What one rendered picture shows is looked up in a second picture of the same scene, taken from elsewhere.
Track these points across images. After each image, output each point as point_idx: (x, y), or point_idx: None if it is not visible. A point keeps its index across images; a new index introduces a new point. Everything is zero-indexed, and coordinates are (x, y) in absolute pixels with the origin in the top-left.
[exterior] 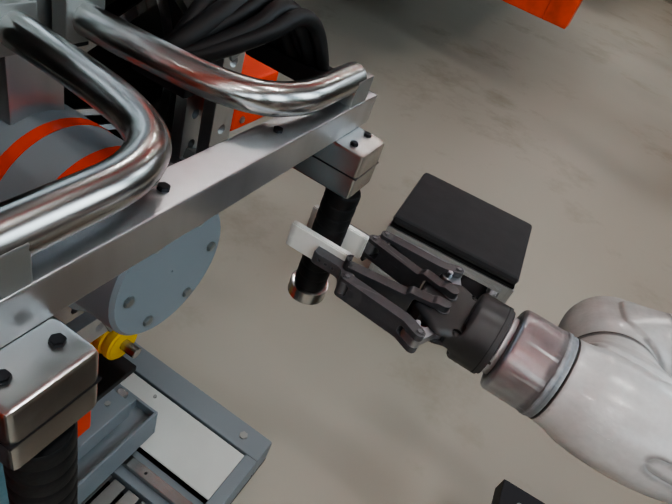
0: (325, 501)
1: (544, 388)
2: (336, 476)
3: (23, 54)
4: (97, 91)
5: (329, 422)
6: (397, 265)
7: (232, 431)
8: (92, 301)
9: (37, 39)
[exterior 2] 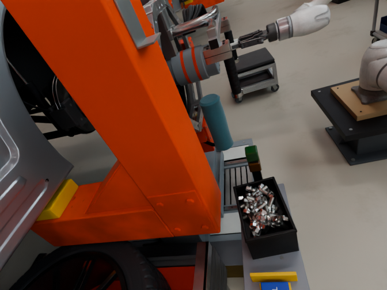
0: (276, 141)
1: (289, 25)
2: (273, 136)
3: (178, 33)
4: (194, 25)
5: (260, 129)
6: (247, 37)
7: (240, 143)
8: (211, 65)
9: (179, 29)
